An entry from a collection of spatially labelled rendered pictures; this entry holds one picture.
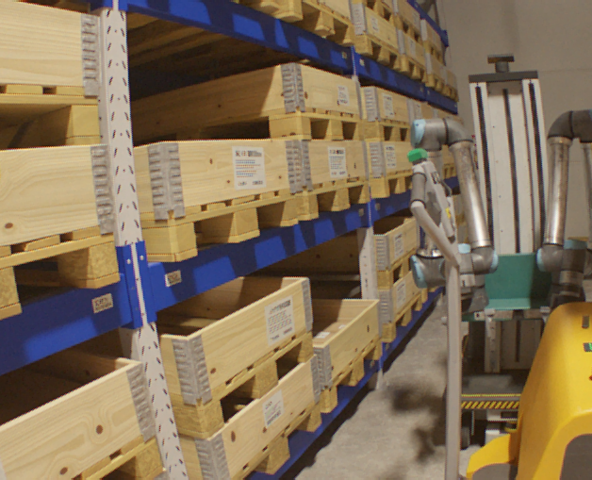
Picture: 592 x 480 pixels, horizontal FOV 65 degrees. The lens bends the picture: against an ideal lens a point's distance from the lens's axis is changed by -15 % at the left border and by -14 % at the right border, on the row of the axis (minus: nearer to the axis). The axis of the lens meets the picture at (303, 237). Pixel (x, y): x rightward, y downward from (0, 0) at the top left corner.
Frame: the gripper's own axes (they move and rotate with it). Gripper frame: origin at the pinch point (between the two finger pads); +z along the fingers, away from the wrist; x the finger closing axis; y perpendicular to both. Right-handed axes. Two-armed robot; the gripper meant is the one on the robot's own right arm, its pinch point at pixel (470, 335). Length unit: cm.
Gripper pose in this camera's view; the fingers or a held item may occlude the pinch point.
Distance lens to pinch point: 193.3
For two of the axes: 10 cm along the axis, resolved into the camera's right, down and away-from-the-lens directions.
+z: 1.0, 9.5, -2.9
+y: 3.0, 2.6, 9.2
